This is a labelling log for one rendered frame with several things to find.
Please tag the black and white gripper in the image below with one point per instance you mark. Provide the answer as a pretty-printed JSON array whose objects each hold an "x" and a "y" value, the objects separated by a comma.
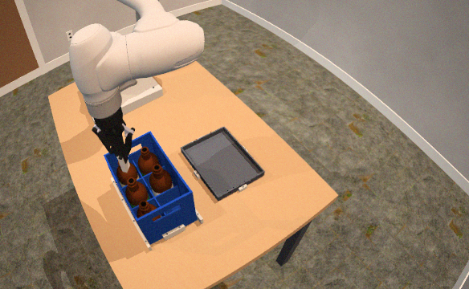
[{"x": 113, "y": 135}]

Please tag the blue plastic crate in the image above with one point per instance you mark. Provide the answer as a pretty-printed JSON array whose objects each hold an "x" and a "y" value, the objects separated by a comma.
[{"x": 180, "y": 198}]

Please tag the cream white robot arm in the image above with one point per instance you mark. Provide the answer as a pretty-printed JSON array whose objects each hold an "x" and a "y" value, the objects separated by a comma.
[{"x": 160, "y": 43}]

